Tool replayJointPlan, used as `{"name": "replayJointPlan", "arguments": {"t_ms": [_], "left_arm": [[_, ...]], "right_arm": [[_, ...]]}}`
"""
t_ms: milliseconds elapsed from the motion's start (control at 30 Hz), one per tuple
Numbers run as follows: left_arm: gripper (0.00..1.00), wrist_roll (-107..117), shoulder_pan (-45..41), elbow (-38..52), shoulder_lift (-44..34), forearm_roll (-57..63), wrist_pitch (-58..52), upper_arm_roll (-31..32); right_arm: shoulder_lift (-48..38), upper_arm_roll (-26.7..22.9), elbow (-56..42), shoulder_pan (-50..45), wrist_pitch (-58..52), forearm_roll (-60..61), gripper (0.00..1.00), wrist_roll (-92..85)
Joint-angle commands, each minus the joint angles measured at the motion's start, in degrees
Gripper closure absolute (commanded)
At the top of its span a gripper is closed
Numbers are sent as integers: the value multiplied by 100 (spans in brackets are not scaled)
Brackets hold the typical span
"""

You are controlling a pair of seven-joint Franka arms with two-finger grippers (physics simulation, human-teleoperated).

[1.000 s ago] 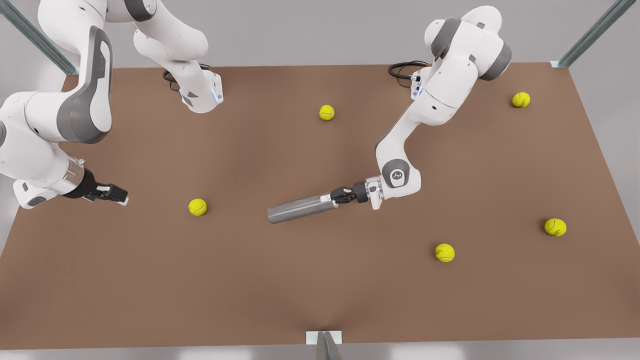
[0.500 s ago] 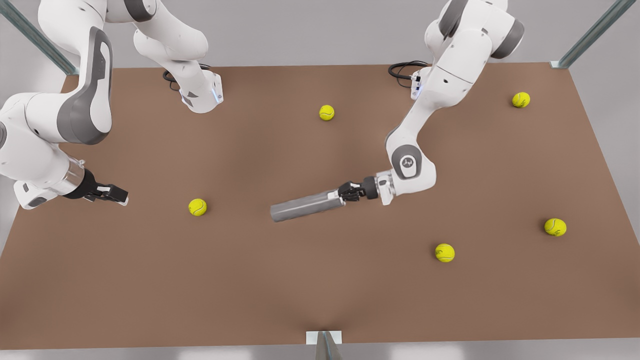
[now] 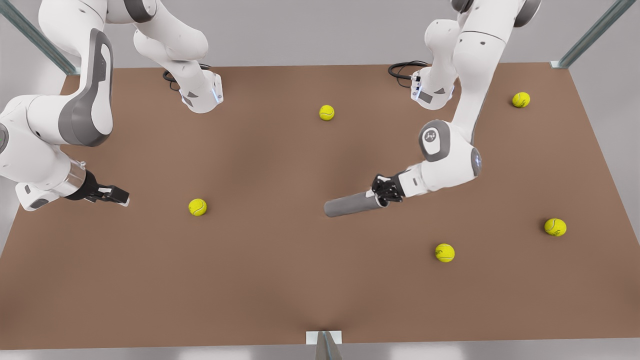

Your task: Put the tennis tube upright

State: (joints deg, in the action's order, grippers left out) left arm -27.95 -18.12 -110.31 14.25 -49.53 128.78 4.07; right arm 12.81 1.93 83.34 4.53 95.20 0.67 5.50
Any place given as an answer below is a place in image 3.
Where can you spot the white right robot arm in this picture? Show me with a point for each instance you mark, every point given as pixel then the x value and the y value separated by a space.
pixel 85 107

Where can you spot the yellow tennis ball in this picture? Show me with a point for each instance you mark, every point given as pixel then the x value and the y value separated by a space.
pixel 555 227
pixel 444 252
pixel 197 207
pixel 326 112
pixel 521 99

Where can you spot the grey tennis ball tube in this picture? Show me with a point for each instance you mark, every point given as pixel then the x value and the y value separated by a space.
pixel 350 204

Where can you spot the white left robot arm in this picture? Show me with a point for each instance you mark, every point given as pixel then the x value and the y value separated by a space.
pixel 467 60

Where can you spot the silver frame post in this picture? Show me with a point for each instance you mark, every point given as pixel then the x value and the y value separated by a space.
pixel 326 345
pixel 37 37
pixel 590 35

